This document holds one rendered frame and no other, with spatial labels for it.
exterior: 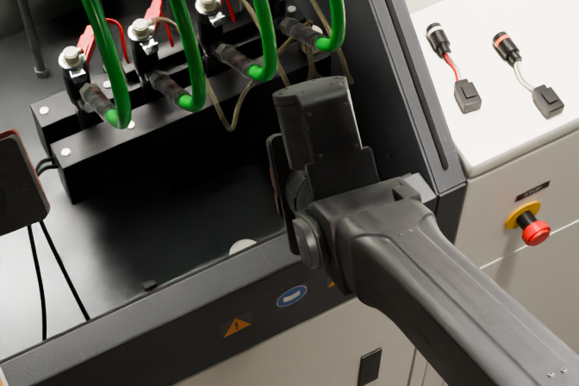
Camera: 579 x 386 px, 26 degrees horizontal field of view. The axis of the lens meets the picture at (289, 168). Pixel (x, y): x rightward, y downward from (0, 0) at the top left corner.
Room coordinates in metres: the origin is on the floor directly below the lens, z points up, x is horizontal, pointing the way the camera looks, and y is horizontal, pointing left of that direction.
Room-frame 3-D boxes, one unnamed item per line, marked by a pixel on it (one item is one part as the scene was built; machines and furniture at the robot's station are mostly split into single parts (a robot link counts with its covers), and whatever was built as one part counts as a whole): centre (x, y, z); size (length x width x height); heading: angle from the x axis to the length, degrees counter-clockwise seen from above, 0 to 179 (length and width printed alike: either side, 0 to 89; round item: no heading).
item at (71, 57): (0.81, 0.23, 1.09); 0.02 x 0.02 x 0.03
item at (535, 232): (0.78, -0.30, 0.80); 0.05 x 0.04 x 0.05; 118
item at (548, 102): (0.87, -0.27, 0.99); 0.12 x 0.02 x 0.02; 27
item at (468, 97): (0.88, -0.19, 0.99); 0.12 x 0.02 x 0.02; 18
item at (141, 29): (0.85, 0.16, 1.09); 0.02 x 0.02 x 0.03
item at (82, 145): (0.87, 0.12, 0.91); 0.34 x 0.10 x 0.15; 118
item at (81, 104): (0.80, 0.22, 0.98); 0.05 x 0.03 x 0.21; 28
